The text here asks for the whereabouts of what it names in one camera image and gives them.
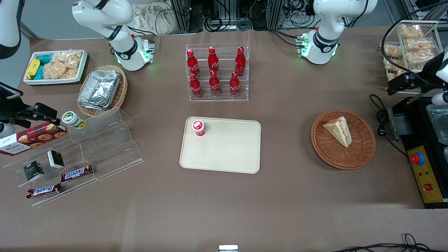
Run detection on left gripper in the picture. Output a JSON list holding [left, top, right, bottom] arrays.
[[387, 52, 444, 96]]

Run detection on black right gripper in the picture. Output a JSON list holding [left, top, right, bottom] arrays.
[[0, 83, 58, 128]]

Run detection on triangle sandwich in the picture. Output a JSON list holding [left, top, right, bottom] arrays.
[[322, 116, 351, 148]]

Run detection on white rectangular snack tray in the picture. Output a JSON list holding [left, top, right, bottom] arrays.
[[23, 49, 88, 86]]

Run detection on round brown wicker basket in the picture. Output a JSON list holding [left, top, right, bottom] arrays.
[[311, 110, 377, 170]]

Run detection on oval light wicker basket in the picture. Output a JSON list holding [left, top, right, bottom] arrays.
[[77, 65, 128, 118]]

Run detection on beige plastic tray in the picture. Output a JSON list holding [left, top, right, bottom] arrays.
[[179, 117, 262, 174]]

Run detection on clear bag fried snacks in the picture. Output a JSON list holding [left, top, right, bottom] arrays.
[[383, 58, 407, 82], [407, 51, 436, 66], [399, 24, 424, 39], [383, 43, 404, 58], [405, 38, 435, 53]]

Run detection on red tartan cookie box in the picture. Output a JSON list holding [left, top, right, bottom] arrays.
[[0, 122, 68, 156]]

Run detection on green lid yogurt bottle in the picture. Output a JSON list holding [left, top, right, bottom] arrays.
[[62, 111, 87, 130]]

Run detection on black machine yellow panel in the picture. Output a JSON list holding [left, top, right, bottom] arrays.
[[388, 95, 448, 209]]

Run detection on small black carton box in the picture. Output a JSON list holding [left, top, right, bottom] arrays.
[[23, 160, 45, 182], [47, 150, 65, 169]]

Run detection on yellow snack pack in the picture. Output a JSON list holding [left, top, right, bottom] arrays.
[[26, 59, 41, 80]]

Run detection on clear bag rice crackers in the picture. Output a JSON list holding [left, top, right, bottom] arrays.
[[52, 50, 83, 68], [43, 61, 79, 81]]

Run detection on clear glass container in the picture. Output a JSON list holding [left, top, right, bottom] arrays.
[[425, 104, 448, 146]]

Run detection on clear acrylic snack rack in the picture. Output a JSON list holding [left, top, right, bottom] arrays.
[[380, 20, 440, 94]]

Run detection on snickers chocolate bar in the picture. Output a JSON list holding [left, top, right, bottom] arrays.
[[61, 164, 94, 183], [26, 183, 63, 199]]

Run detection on silver foil container stack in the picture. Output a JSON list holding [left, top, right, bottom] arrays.
[[77, 69, 121, 108]]

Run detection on clear acrylic stepped shelf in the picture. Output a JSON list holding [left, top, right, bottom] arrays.
[[3, 107, 144, 208]]

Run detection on beige cloth bag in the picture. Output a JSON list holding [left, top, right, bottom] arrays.
[[131, 3, 180, 36]]

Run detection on red cola bottle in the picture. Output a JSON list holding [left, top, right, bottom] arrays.
[[208, 46, 220, 72], [209, 70, 222, 97], [229, 72, 242, 98], [189, 72, 203, 98], [187, 49, 201, 78], [234, 46, 246, 77]]

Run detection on red white yogurt bottle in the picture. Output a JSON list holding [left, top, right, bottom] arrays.
[[191, 120, 206, 137]]

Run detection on clear acrylic bottle rack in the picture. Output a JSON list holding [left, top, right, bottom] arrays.
[[185, 43, 250, 102]]

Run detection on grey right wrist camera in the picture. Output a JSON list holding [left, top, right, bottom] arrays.
[[0, 122, 16, 139]]

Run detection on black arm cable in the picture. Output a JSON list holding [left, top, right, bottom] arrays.
[[380, 1, 448, 88]]

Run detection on black power cable with plug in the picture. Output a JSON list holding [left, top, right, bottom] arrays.
[[369, 93, 408, 157]]

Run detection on black cable bundle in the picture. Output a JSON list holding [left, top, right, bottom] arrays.
[[283, 0, 317, 29]]

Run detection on aluminium frame post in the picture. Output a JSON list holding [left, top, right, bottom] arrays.
[[170, 0, 191, 33], [270, 0, 285, 29]]

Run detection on black floor cables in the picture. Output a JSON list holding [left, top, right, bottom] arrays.
[[331, 233, 448, 252]]

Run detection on black coiled cable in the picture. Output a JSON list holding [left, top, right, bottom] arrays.
[[204, 15, 223, 33]]

